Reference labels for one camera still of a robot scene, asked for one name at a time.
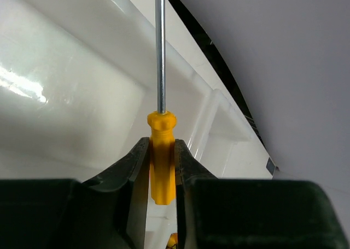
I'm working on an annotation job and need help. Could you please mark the yellow handle screwdriver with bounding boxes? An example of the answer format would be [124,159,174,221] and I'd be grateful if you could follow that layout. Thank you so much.
[147,0,176,205]

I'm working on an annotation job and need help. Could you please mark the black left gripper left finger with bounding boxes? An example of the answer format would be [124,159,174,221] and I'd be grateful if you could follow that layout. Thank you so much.
[83,137,150,248]

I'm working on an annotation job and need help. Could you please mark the yellow long nose pliers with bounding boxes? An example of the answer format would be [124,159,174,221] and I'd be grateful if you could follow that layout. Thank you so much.
[166,233,178,249]

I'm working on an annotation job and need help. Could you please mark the white compartment tray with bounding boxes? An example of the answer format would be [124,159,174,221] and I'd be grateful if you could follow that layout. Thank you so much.
[1,0,273,248]

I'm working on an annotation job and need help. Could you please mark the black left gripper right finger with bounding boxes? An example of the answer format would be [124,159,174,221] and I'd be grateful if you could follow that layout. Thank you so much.
[174,139,217,248]

